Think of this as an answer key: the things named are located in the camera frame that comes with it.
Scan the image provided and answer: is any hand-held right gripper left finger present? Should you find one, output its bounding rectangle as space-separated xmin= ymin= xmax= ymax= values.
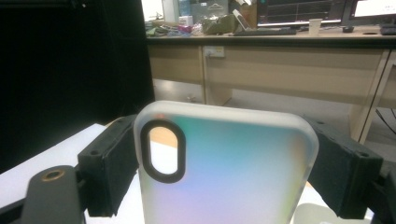
xmin=78 ymin=115 xmax=140 ymax=218

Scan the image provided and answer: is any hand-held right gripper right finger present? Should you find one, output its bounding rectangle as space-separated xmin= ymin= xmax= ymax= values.
xmin=303 ymin=115 xmax=384 ymax=220

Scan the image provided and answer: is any iridescent phone case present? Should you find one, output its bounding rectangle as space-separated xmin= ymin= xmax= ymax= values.
xmin=134 ymin=100 xmax=320 ymax=224

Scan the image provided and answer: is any white table mat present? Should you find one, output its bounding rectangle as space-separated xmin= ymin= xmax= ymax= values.
xmin=0 ymin=122 xmax=375 ymax=224

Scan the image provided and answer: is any black curtain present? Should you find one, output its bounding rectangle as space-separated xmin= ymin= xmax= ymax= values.
xmin=0 ymin=0 xmax=156 ymax=175

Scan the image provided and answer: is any beige wooden desk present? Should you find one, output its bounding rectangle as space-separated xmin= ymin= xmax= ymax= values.
xmin=145 ymin=24 xmax=396 ymax=145

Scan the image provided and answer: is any black keyboard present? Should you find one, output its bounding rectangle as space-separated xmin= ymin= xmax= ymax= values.
xmin=379 ymin=23 xmax=396 ymax=36
xmin=233 ymin=27 xmax=297 ymax=37

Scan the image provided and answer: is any white paper cup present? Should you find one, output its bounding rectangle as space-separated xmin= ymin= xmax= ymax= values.
xmin=308 ymin=18 xmax=324 ymax=37

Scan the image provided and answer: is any bright computer monitor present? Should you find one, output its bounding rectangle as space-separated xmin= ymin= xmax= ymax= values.
xmin=340 ymin=0 xmax=396 ymax=26

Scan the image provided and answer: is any dark computer monitor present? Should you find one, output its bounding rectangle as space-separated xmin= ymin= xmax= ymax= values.
xmin=256 ymin=0 xmax=347 ymax=28

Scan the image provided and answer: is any olive green bag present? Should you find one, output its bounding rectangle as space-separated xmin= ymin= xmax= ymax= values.
xmin=201 ymin=13 xmax=241 ymax=35

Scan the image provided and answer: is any white tablet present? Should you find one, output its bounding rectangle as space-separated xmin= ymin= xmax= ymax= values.
xmin=232 ymin=8 xmax=254 ymax=32

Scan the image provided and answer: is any grey storage box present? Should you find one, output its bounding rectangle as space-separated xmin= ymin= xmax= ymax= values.
xmin=190 ymin=0 xmax=232 ymax=24

